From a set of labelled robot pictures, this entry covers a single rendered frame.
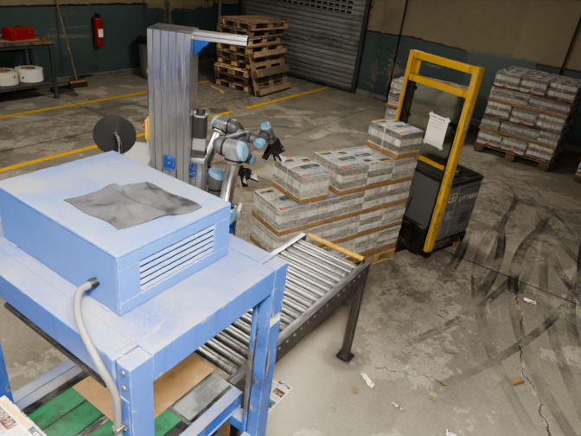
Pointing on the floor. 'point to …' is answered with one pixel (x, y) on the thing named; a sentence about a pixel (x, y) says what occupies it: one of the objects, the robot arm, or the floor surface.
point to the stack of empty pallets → (239, 67)
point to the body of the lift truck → (464, 201)
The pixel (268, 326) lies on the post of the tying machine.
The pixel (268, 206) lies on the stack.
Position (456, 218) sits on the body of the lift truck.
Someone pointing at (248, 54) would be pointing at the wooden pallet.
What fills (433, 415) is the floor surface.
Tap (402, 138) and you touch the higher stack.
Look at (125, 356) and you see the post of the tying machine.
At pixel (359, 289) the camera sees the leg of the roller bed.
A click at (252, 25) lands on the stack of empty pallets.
